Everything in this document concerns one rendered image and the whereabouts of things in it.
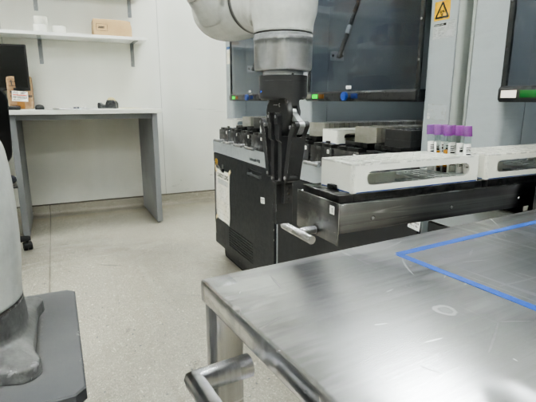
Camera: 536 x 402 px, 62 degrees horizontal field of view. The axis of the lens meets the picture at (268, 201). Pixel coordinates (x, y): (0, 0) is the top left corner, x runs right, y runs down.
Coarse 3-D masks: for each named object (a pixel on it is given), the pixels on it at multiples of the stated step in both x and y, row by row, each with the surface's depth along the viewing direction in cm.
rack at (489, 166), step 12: (528, 144) 103; (480, 156) 86; (492, 156) 85; (504, 156) 87; (516, 156) 88; (528, 156) 90; (480, 168) 86; (492, 168) 86; (504, 168) 102; (516, 168) 102; (528, 168) 102
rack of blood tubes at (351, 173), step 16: (336, 160) 76; (352, 160) 76; (368, 160) 77; (384, 160) 76; (400, 160) 76; (416, 160) 77; (432, 160) 79; (448, 160) 80; (464, 160) 82; (336, 176) 76; (352, 176) 72; (368, 176) 86; (384, 176) 87; (400, 176) 89; (416, 176) 83; (432, 176) 82; (448, 176) 83; (464, 176) 83; (352, 192) 73
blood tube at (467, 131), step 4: (464, 128) 83; (468, 128) 83; (464, 132) 83; (468, 132) 83; (464, 136) 84; (468, 136) 83; (464, 140) 84; (468, 140) 83; (464, 144) 84; (468, 144) 83; (464, 148) 84; (468, 148) 84; (464, 152) 84; (468, 152) 84; (464, 164) 84; (464, 168) 85; (464, 172) 85
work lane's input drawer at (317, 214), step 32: (320, 192) 76; (384, 192) 75; (416, 192) 78; (448, 192) 80; (480, 192) 83; (512, 192) 87; (288, 224) 78; (320, 224) 75; (352, 224) 72; (384, 224) 75
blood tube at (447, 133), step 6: (444, 126) 85; (450, 126) 84; (444, 132) 85; (450, 132) 85; (444, 138) 86; (450, 138) 85; (444, 144) 86; (450, 144) 86; (444, 150) 86; (444, 168) 87
